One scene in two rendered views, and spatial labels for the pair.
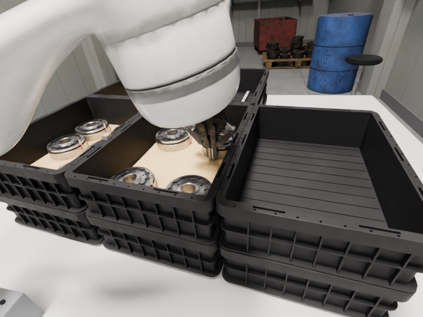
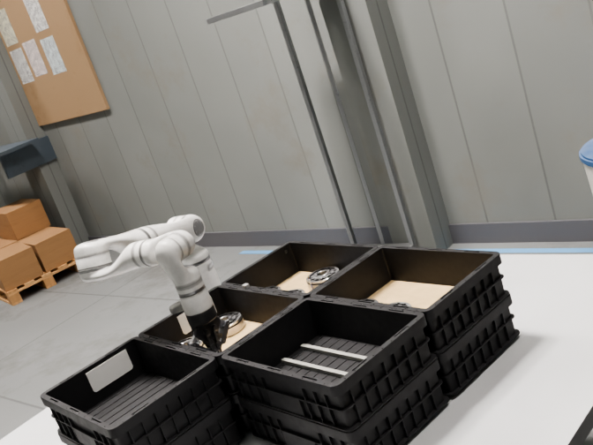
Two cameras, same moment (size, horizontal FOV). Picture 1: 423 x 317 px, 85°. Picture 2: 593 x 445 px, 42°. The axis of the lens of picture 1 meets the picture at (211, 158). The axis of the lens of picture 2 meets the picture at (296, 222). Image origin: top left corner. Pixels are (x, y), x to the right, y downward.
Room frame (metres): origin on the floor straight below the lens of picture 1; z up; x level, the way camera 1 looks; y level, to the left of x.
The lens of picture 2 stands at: (1.74, -1.38, 1.66)
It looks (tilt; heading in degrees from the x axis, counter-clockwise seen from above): 16 degrees down; 123
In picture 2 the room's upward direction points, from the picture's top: 19 degrees counter-clockwise
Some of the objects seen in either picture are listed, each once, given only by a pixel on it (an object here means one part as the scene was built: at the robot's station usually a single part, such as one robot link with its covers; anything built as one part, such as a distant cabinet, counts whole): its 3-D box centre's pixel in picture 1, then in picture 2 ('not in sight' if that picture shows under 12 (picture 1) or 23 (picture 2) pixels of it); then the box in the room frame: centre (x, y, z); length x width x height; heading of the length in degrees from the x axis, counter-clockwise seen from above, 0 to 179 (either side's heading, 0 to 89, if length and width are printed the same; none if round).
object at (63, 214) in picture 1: (97, 172); not in sight; (0.59, 0.36, 0.76); 0.40 x 0.30 x 0.12; 160
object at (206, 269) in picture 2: not in sight; (206, 283); (0.17, 0.44, 0.87); 0.09 x 0.09 x 0.17; 77
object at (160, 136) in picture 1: (172, 134); not in sight; (0.62, 0.11, 0.86); 0.10 x 0.10 x 0.01
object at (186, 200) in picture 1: (177, 136); (220, 320); (0.49, 0.08, 0.92); 0.40 x 0.30 x 0.02; 160
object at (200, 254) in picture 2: not in sight; (188, 240); (0.17, 0.44, 1.03); 0.09 x 0.09 x 0.17; 1
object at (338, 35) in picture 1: (336, 53); not in sight; (3.34, -1.82, 0.46); 0.63 x 0.62 x 0.93; 76
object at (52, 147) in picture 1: (65, 142); (322, 275); (0.62, 0.43, 0.86); 0.10 x 0.10 x 0.01
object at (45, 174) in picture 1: (78, 126); (298, 268); (0.59, 0.36, 0.92); 0.40 x 0.30 x 0.02; 160
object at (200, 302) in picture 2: not in sight; (191, 297); (0.49, 0.00, 1.03); 0.11 x 0.09 x 0.06; 160
